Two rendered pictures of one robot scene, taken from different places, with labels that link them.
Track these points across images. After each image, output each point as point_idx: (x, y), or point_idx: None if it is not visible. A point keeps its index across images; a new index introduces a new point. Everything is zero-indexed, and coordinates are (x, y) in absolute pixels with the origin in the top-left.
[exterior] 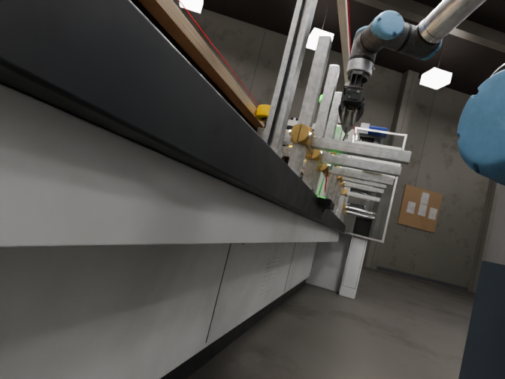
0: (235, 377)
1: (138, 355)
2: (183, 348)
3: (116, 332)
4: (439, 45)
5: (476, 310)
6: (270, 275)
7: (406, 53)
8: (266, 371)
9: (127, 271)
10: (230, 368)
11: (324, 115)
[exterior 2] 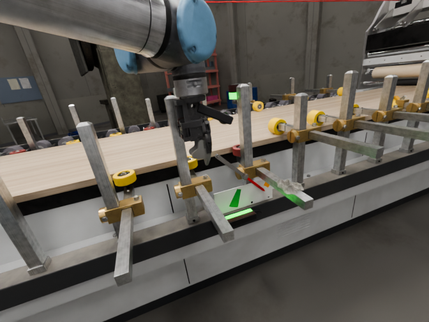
0: (215, 305)
1: (108, 303)
2: (158, 291)
3: (79, 302)
4: (180, 36)
5: None
6: (293, 222)
7: (176, 66)
8: (244, 308)
9: None
10: (221, 294)
11: (175, 155)
